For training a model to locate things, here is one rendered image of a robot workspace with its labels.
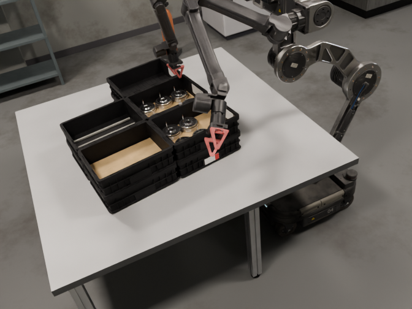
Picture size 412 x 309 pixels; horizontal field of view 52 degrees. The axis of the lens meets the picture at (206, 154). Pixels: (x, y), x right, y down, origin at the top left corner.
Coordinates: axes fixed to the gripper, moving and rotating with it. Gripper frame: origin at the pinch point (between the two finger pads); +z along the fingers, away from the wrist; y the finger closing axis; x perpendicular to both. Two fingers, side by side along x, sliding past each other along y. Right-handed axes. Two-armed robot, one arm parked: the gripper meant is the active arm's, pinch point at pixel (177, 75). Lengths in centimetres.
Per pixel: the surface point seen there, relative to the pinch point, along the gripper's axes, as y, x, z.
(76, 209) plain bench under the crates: 35, -84, 29
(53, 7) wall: -309, -7, 18
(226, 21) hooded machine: -203, 153, 65
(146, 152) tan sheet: 33, -40, 17
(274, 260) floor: 71, 5, 105
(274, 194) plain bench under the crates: 86, 1, 36
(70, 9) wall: -308, 10, 25
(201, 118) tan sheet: 24.8, -1.9, 17.9
